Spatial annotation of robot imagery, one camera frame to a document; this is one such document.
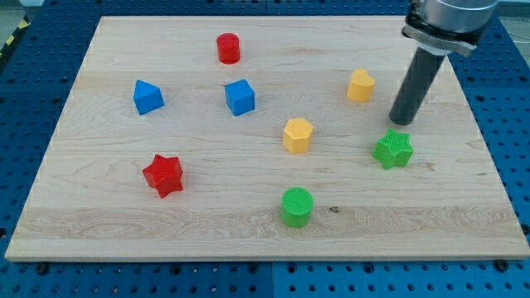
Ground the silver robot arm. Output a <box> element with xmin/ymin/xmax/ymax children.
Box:
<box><xmin>402</xmin><ymin>0</ymin><xmax>498</xmax><ymax>57</ymax></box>

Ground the yellow hexagon block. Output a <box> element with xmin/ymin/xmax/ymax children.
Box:
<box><xmin>283</xmin><ymin>118</ymin><xmax>313</xmax><ymax>154</ymax></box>

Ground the blue cube block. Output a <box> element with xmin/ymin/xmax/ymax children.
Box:
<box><xmin>224</xmin><ymin>79</ymin><xmax>256</xmax><ymax>116</ymax></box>

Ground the green cylinder block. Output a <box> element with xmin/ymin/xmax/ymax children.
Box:
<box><xmin>280</xmin><ymin>186</ymin><xmax>314</xmax><ymax>228</ymax></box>

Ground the wooden board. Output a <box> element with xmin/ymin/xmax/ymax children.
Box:
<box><xmin>5</xmin><ymin>17</ymin><xmax>529</xmax><ymax>262</ymax></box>

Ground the red star block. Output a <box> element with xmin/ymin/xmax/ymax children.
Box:
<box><xmin>142</xmin><ymin>154</ymin><xmax>184</xmax><ymax>199</ymax></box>

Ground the red cylinder block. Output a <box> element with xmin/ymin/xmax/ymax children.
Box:
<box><xmin>216</xmin><ymin>32</ymin><xmax>240</xmax><ymax>65</ymax></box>

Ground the yellow heart block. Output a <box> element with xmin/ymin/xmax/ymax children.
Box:
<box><xmin>346</xmin><ymin>68</ymin><xmax>376</xmax><ymax>102</ymax></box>

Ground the blue pentagon block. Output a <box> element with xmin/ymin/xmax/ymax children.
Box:
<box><xmin>133</xmin><ymin>79</ymin><xmax>165</xmax><ymax>115</ymax></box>

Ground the green star block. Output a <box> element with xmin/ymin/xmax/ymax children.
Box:
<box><xmin>372</xmin><ymin>128</ymin><xmax>414</xmax><ymax>170</ymax></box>

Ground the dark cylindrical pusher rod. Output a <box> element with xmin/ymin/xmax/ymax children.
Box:
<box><xmin>389</xmin><ymin>47</ymin><xmax>445</xmax><ymax>126</ymax></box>

